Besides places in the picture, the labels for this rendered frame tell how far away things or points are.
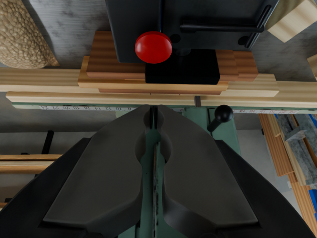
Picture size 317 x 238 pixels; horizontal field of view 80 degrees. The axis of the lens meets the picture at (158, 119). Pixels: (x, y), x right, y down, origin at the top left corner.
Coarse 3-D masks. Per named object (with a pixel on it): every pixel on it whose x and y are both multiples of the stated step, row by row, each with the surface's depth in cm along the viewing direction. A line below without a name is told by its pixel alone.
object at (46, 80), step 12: (0, 72) 34; (12, 72) 34; (24, 72) 34; (36, 72) 34; (48, 72) 34; (60, 72) 34; (72, 72) 34; (0, 84) 33; (12, 84) 33; (24, 84) 33; (36, 84) 33; (48, 84) 33; (60, 84) 33; (72, 84) 33; (228, 84) 34; (240, 84) 34; (252, 84) 35; (264, 84) 35; (276, 84) 35; (252, 96) 36; (264, 96) 36
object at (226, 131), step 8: (184, 112) 27; (192, 112) 27; (200, 112) 27; (208, 112) 27; (192, 120) 26; (200, 120) 26; (208, 120) 26; (232, 120) 26; (216, 128) 26; (224, 128) 26; (232, 128) 26; (216, 136) 25; (224, 136) 25; (232, 136) 25; (232, 144) 25
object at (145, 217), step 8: (152, 128) 51; (152, 136) 50; (160, 136) 50; (152, 144) 49; (152, 152) 48; (144, 160) 47; (152, 160) 47; (144, 168) 46; (152, 168) 46; (144, 176) 45; (152, 176) 45; (144, 184) 44; (152, 184) 44; (144, 192) 43; (152, 192) 43; (144, 200) 42; (152, 200) 43; (144, 208) 42; (152, 208) 42; (144, 216) 41; (152, 216) 41; (136, 224) 41; (144, 224) 40; (152, 224) 40; (136, 232) 40; (144, 232) 40
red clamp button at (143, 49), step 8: (152, 32) 14; (136, 40) 15; (144, 40) 14; (152, 40) 14; (160, 40) 14; (168, 40) 15; (136, 48) 15; (144, 48) 15; (152, 48) 15; (160, 48) 15; (168, 48) 15; (144, 56) 16; (152, 56) 16; (160, 56) 16; (168, 56) 16
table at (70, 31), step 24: (24, 0) 24; (48, 0) 24; (72, 0) 24; (96, 0) 24; (48, 24) 27; (72, 24) 27; (96, 24) 27; (312, 24) 27; (72, 48) 31; (264, 48) 31; (288, 48) 31; (312, 48) 31; (264, 72) 36; (288, 72) 36; (312, 72) 36
